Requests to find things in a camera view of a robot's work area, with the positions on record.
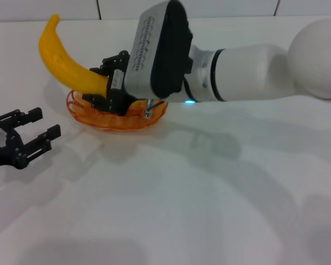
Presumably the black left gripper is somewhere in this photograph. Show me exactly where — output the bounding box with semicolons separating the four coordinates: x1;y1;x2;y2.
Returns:
0;107;62;172

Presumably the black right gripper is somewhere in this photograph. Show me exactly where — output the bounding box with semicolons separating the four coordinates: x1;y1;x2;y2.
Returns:
82;50;140;116

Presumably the orange plastic woven basket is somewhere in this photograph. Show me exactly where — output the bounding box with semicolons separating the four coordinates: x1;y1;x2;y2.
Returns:
66;88;169;133

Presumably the yellow banana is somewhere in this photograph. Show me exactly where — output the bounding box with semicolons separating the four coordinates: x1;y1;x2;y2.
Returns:
38;14;110;96

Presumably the silver cable connector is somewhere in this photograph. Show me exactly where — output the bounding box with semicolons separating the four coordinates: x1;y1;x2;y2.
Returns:
145;98;166;120

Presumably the grey and black camera box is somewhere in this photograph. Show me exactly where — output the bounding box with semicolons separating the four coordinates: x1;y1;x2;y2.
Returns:
123;0;194;100

